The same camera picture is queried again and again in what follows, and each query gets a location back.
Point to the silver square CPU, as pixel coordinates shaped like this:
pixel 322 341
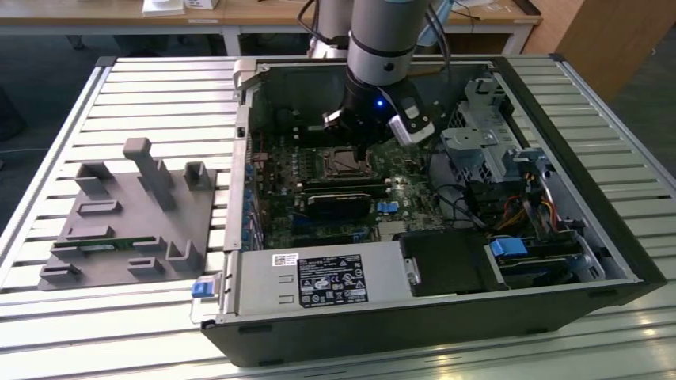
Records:
pixel 343 164

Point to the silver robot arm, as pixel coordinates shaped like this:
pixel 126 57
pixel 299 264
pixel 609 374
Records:
pixel 381 51

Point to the CPU socket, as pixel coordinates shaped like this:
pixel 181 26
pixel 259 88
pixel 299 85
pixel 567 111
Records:
pixel 319 174

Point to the black installed RAM stick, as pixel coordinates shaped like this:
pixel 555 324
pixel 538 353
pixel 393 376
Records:
pixel 343 188
pixel 343 182

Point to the green motherboard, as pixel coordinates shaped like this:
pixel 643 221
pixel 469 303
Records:
pixel 413 190

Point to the grey metal drive cage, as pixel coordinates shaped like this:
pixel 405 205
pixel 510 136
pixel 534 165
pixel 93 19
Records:
pixel 475 150

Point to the blue board connector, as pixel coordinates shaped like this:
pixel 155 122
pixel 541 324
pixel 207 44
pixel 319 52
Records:
pixel 387 207

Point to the black graphics card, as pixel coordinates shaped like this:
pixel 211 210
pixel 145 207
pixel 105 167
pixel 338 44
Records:
pixel 338 207

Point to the silver chipset heat sink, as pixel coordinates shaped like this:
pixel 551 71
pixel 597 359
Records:
pixel 394 230

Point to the black plastic shroud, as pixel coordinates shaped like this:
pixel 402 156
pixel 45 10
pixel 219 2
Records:
pixel 443 261

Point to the white box with print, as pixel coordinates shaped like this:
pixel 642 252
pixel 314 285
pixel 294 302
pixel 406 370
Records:
pixel 202 4

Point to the blue disk carrier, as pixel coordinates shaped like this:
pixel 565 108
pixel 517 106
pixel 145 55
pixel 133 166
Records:
pixel 509 249

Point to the plain white box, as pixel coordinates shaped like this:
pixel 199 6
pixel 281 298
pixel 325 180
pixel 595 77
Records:
pixel 165 7

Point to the silver power supply unit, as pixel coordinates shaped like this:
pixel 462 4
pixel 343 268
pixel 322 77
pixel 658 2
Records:
pixel 254 277

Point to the wooden cabinet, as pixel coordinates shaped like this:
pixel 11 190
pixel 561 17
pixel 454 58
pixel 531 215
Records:
pixel 607 39

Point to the black hard disk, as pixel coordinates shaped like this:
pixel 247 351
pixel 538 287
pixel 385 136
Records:
pixel 534 269

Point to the grey parts rack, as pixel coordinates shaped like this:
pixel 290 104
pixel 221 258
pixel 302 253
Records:
pixel 138 221

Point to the wooden desk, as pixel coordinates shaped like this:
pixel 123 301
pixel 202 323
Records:
pixel 106 17

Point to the blue case latch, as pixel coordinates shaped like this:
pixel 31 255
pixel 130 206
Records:
pixel 203 289

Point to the green RAM stick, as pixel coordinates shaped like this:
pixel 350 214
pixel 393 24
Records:
pixel 125 242

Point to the black open PC case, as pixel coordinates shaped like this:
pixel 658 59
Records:
pixel 370 336

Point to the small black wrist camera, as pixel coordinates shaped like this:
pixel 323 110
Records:
pixel 337 123

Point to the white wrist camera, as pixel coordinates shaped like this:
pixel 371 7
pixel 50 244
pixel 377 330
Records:
pixel 413 126

